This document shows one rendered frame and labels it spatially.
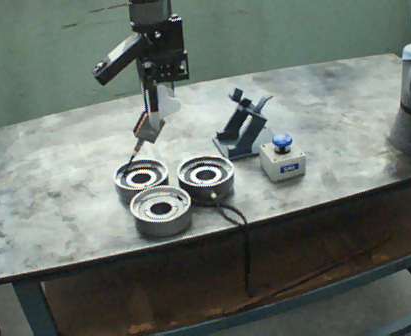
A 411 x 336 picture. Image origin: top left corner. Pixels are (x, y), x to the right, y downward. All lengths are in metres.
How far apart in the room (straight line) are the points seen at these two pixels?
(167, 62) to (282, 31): 1.92
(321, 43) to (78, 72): 1.24
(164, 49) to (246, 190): 0.31
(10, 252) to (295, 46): 2.18
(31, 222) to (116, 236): 0.19
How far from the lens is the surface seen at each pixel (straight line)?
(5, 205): 1.19
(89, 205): 1.12
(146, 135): 1.09
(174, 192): 1.06
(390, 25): 3.23
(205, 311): 1.22
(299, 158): 1.12
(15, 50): 2.64
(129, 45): 1.00
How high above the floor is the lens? 1.44
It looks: 33 degrees down
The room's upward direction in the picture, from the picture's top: 5 degrees counter-clockwise
